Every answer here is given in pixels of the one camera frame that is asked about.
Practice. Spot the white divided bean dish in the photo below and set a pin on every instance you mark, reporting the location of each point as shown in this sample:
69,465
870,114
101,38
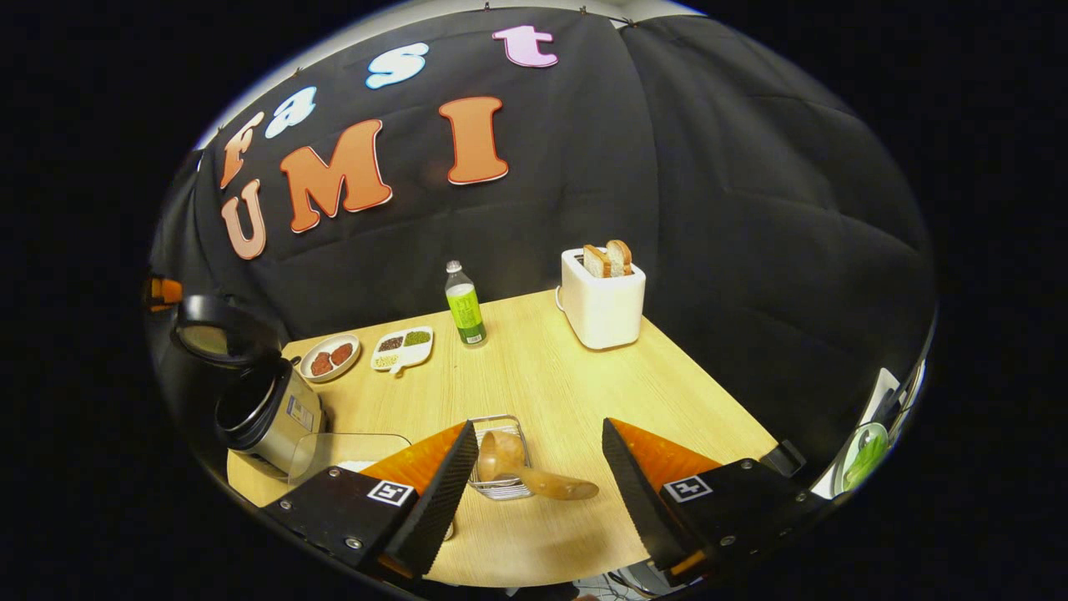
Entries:
402,349

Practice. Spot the round plate with red meat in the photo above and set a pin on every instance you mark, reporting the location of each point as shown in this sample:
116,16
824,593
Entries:
329,357

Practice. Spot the black steel rice cooker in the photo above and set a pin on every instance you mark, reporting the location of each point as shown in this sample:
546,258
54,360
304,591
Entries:
267,409

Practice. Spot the wooden spoon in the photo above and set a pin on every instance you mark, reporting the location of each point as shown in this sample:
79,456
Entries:
551,482

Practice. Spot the green and white object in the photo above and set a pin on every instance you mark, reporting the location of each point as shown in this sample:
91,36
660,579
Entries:
863,455

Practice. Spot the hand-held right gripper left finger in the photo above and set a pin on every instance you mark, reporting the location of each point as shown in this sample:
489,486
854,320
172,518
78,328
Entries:
438,501

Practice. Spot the white toaster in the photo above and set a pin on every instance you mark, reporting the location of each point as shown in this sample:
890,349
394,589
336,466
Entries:
602,309

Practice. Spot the black backdrop cloth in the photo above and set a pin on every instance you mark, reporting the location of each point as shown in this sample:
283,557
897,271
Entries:
709,209

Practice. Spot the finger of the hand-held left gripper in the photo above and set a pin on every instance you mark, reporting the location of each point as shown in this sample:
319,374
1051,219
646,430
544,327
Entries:
165,292

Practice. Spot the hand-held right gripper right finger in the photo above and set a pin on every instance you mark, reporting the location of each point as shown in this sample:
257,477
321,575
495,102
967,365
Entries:
638,501

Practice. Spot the small black block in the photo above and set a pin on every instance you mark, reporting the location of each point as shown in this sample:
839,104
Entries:
784,459

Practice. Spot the green label drink bottle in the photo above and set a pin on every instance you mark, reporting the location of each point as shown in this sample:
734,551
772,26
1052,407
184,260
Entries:
465,309

